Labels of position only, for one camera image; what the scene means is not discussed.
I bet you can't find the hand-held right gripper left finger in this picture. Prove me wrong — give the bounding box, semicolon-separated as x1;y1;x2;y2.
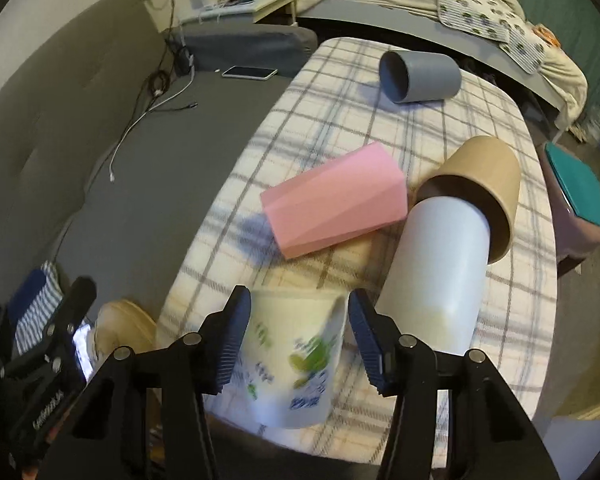
40;285;253;480

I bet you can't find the pink bin with teal lid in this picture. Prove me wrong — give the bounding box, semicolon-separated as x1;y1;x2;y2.
537;141;600;277

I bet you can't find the grey cup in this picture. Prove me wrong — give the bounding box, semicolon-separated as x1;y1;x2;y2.
378;50;463;105

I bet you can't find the white cup with green print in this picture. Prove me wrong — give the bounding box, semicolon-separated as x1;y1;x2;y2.
200;294;349;431

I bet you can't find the pink cup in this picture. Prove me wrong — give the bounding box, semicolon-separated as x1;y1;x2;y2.
260;141;410;261

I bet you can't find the white cable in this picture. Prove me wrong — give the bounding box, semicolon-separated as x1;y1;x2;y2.
108;67;197;182

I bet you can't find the beige round object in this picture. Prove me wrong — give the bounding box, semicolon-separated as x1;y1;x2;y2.
87;299;159;377

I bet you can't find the patterned white cloth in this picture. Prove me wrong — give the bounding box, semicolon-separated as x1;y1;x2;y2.
437;0;549;74

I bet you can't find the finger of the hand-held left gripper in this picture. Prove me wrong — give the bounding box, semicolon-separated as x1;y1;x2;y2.
44;276;98;343

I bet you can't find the grey sofa bed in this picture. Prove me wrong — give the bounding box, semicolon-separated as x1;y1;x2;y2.
0;0;321;361

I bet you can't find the grey pillow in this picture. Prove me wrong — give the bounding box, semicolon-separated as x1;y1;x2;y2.
180;24;319;79

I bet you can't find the black power adapter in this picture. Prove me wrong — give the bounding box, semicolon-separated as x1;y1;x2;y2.
172;44;196;79

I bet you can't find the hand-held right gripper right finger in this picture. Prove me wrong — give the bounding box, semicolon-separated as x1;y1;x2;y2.
348;288;562;480

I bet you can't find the brown cup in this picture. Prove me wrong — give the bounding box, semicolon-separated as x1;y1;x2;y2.
415;135;522;266

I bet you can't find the plain white cup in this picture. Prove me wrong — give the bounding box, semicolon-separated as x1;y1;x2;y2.
377;196;492;362

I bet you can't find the plaid blanket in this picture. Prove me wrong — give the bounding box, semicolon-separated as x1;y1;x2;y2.
157;37;561;466

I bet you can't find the blue striped cloth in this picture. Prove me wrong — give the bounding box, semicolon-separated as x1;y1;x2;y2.
7;262;64;354

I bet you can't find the black cable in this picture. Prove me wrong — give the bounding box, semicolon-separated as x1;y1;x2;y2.
142;0;199;112

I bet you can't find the white nightstand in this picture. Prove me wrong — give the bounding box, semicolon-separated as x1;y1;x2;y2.
180;0;301;29

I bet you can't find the smartphone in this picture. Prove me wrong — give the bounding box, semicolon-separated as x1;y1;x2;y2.
221;65;279;82

